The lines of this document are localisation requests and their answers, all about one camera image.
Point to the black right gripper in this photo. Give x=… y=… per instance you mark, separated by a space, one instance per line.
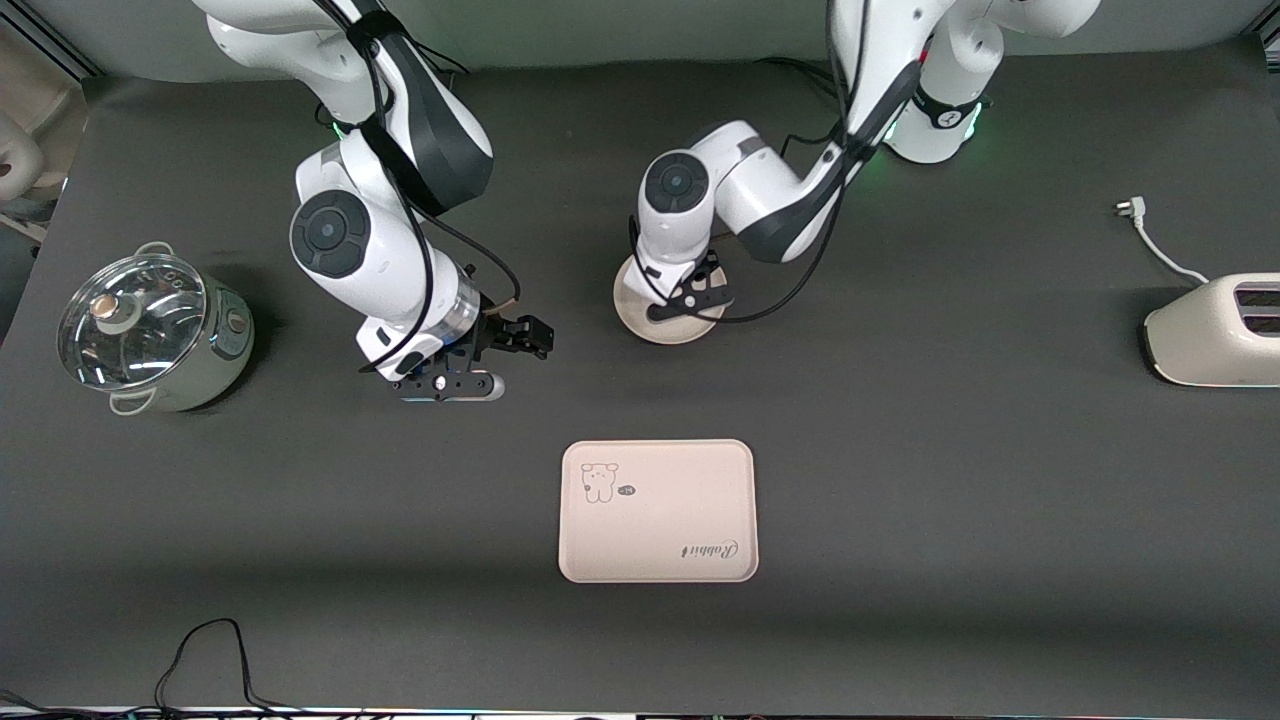
x=499 y=331

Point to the round beige plate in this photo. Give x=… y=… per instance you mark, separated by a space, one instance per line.
x=680 y=332

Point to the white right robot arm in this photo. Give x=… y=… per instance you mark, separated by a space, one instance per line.
x=370 y=260

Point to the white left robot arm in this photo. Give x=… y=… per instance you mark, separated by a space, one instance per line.
x=760 y=190

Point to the beige rectangular rabbit-print tray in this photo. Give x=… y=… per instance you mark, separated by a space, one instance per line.
x=660 y=520

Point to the pale green electric cooking pot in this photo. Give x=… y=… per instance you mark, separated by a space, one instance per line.
x=225 y=350

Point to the glass pot lid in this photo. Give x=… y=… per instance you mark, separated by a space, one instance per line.
x=130 y=320

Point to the cream toaster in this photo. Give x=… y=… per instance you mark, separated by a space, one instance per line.
x=1210 y=345

